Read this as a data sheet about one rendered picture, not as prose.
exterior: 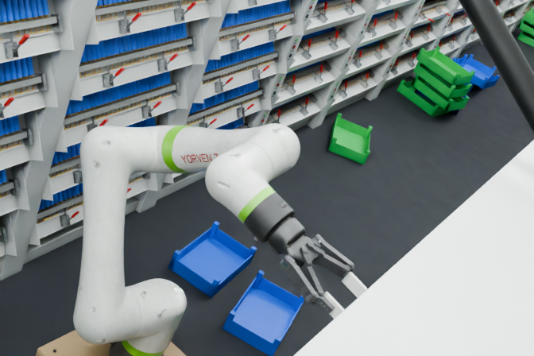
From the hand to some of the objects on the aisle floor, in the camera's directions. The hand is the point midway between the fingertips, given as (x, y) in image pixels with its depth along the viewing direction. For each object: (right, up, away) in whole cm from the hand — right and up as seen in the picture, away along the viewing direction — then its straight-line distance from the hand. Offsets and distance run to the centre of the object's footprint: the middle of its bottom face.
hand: (350, 303), depth 164 cm
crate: (-18, -31, +141) cm, 146 cm away
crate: (-38, -13, +156) cm, 161 cm away
